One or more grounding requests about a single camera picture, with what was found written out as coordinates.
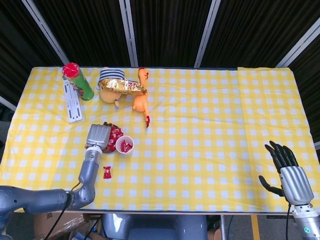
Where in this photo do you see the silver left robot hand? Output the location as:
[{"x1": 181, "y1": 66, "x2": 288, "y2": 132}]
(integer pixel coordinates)
[{"x1": 85, "y1": 121, "x2": 113, "y2": 152}]

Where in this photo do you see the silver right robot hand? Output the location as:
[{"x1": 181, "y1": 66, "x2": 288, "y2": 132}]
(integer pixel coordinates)
[{"x1": 258, "y1": 140, "x2": 315, "y2": 206}]

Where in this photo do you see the white paper cup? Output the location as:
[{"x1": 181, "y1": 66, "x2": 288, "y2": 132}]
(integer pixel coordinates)
[{"x1": 115, "y1": 135, "x2": 135, "y2": 156}]

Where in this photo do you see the round metal plate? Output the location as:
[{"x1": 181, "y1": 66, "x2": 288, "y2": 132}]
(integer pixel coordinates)
[{"x1": 101, "y1": 122, "x2": 124, "y2": 154}]

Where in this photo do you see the yellow plush toy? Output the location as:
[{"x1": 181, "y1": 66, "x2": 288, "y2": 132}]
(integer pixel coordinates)
[{"x1": 96, "y1": 66, "x2": 126, "y2": 108}]

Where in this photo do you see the green Pringles can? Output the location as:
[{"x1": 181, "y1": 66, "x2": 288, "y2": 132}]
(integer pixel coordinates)
[{"x1": 61, "y1": 62, "x2": 95, "y2": 102}]

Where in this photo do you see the orange rubber chicken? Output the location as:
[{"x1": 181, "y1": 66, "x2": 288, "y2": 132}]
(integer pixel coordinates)
[{"x1": 132, "y1": 67, "x2": 152, "y2": 128}]

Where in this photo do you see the gold biscuit package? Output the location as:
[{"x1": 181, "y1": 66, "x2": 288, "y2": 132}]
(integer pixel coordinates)
[{"x1": 100, "y1": 78, "x2": 148, "y2": 97}]

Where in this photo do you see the metal table leg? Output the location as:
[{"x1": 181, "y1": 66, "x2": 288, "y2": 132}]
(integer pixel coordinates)
[{"x1": 219, "y1": 214, "x2": 227, "y2": 240}]

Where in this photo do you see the brown cardboard box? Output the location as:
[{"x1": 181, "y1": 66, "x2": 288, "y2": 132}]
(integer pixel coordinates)
[{"x1": 33, "y1": 212, "x2": 92, "y2": 240}]

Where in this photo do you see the yellow checked tablecloth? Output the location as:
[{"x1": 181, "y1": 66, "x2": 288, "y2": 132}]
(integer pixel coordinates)
[{"x1": 0, "y1": 66, "x2": 320, "y2": 213}]

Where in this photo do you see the grey robot torso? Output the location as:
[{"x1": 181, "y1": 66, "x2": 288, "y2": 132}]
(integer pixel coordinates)
[{"x1": 101, "y1": 212, "x2": 209, "y2": 240}]

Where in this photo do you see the black pleated curtain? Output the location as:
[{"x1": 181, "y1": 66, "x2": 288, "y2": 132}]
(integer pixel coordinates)
[{"x1": 0, "y1": 0, "x2": 320, "y2": 141}]

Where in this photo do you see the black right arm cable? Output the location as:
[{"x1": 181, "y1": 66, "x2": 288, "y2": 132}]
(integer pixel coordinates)
[{"x1": 285, "y1": 202, "x2": 293, "y2": 240}]

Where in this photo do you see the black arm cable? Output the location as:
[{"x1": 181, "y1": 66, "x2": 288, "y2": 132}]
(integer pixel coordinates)
[
  {"x1": 285, "y1": 202, "x2": 293, "y2": 240},
  {"x1": 44, "y1": 182, "x2": 82, "y2": 240}
]

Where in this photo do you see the black cable under table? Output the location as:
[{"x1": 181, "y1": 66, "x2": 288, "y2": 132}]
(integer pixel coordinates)
[{"x1": 84, "y1": 216, "x2": 103, "y2": 240}]

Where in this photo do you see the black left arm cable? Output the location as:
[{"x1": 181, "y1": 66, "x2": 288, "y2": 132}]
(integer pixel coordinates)
[{"x1": 44, "y1": 182, "x2": 82, "y2": 240}]

